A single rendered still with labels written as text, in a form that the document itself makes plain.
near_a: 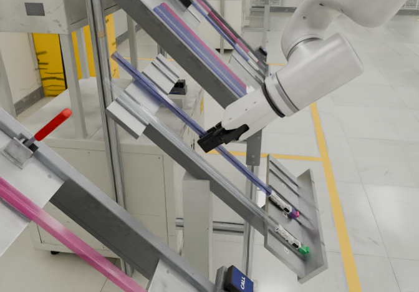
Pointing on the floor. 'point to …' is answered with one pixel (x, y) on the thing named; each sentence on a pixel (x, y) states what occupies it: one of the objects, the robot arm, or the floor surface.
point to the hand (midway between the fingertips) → (209, 139)
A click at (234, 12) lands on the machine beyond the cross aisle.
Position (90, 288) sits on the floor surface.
